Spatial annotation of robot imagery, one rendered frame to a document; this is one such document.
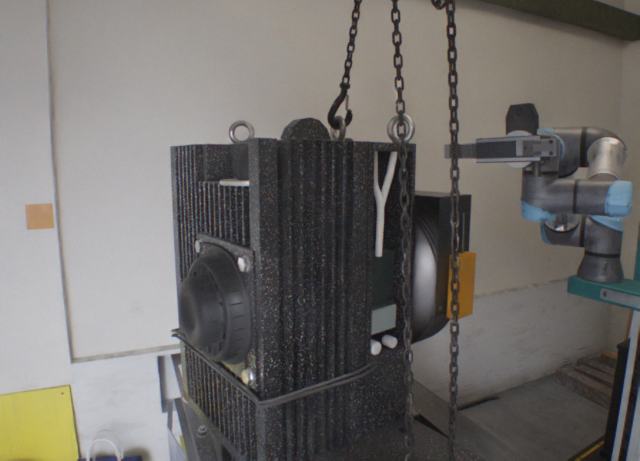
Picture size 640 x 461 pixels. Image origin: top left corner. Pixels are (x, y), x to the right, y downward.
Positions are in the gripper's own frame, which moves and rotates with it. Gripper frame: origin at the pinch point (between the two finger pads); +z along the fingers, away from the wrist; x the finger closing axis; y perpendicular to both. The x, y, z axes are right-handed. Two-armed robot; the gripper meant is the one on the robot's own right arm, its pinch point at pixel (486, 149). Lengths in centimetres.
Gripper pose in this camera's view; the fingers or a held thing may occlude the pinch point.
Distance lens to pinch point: 81.3
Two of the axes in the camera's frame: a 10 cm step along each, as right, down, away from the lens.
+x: -6.7, -0.7, 7.4
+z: -7.4, 1.2, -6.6
